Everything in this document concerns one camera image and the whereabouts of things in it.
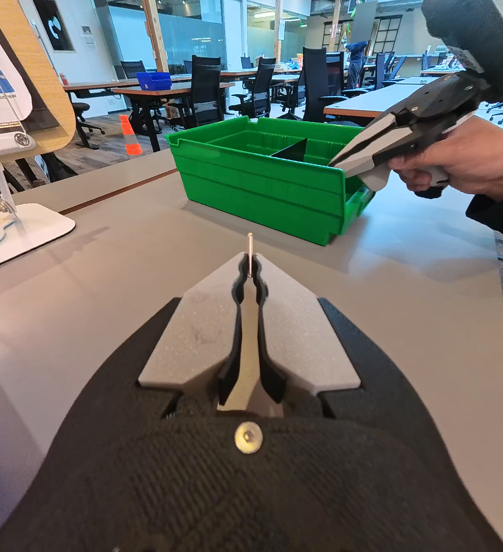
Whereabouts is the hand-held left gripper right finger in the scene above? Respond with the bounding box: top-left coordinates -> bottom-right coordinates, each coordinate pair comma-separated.
253,252 -> 361,405

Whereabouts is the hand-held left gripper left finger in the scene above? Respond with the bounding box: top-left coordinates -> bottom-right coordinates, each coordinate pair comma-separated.
138,251 -> 250,406

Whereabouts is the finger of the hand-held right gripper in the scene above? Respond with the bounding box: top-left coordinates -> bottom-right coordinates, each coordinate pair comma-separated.
341,129 -> 417,191
328,112 -> 401,168

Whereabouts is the green plastic bin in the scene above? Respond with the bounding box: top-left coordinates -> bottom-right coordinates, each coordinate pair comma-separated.
165,116 -> 377,246

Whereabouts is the white top office desk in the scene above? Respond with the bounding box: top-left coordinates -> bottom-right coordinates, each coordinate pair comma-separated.
324,83 -> 426,120

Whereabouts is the grey desk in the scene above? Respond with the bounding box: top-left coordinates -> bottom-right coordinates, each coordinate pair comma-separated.
0,149 -> 503,552

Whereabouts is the wooden top office desk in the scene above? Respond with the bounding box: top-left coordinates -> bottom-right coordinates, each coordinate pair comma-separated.
64,74 -> 236,154

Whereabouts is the person's right hand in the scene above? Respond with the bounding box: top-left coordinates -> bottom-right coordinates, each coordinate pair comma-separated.
387,116 -> 503,203

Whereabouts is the black bin divider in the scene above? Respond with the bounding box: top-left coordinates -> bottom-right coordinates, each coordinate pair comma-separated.
271,138 -> 308,166

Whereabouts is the white document stand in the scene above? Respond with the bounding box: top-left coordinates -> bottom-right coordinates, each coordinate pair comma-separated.
0,116 -> 76,274

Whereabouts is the orange traffic cone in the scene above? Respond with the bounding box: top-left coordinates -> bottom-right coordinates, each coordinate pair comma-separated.
119,115 -> 143,158

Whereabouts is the blue plastic bin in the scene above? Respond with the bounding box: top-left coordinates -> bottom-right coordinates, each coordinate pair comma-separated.
136,71 -> 172,91

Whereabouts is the black phone icon sign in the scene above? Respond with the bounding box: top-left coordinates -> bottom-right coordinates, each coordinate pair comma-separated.
34,0 -> 75,51

